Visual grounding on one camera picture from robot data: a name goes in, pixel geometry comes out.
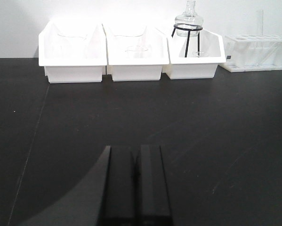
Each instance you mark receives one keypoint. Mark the white test tube rack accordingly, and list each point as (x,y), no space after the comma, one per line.
(241,53)

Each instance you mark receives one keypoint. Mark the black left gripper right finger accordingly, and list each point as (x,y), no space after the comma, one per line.
(152,197)

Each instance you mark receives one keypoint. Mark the white plastic bin right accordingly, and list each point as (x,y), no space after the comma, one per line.
(197,65)

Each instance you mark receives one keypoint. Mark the glass test tube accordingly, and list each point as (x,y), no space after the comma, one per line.
(260,33)

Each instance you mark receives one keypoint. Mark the white plastic bin left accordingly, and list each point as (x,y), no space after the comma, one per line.
(72,52)

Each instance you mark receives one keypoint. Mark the black wire tripod stand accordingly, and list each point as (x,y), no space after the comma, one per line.
(187,38)

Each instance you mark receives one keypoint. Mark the glass stirring rod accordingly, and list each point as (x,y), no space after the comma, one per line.
(271,50)

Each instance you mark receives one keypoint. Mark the white plastic bin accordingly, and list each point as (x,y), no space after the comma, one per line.
(135,52)
(72,52)
(197,65)

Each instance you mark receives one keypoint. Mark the glass flask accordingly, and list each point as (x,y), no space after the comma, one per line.
(189,19)

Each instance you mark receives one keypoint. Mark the white plastic bin middle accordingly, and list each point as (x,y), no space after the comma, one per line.
(135,52)

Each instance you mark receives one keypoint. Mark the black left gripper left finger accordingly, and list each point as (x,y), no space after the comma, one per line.
(119,200)

